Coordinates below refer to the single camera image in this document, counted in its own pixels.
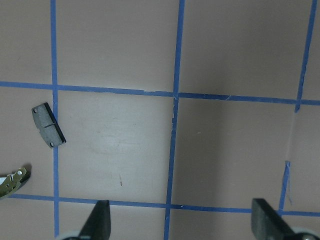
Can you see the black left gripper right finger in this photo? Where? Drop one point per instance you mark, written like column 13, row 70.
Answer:
column 266, row 224

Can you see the brass metal bracket part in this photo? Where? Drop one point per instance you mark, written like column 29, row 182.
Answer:
column 12, row 182

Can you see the dark grey brake pad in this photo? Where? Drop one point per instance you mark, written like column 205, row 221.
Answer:
column 47, row 125

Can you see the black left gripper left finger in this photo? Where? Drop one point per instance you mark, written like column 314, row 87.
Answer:
column 98, row 224

